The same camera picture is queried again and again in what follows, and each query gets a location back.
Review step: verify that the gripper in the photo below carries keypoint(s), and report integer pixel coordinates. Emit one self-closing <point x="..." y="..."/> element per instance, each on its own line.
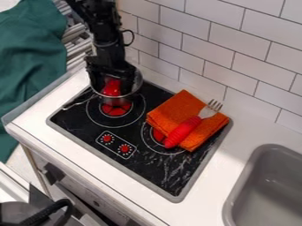
<point x="112" y="68"/>

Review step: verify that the red toy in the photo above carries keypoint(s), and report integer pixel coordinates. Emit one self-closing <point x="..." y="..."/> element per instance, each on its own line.
<point x="112" y="88"/>

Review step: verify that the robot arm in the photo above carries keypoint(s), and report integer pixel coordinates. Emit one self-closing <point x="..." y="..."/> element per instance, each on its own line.
<point x="103" y="26"/>

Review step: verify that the silver pot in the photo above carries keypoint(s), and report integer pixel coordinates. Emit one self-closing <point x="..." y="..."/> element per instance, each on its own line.
<point x="118" y="99"/>

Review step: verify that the dish rack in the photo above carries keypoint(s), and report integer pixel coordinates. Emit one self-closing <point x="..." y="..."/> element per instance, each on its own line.
<point x="76" y="41"/>

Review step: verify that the orange cloth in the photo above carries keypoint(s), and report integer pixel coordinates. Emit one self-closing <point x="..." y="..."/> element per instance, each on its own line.
<point x="176" y="109"/>

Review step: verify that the toy stove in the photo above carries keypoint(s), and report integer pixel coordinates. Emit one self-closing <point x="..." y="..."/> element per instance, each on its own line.
<point x="133" y="159"/>

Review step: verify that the green cloth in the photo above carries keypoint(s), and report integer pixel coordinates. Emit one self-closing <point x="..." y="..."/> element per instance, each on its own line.
<point x="27" y="58"/>

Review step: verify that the toy sink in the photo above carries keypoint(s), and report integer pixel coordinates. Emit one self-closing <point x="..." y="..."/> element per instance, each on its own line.
<point x="271" y="191"/>

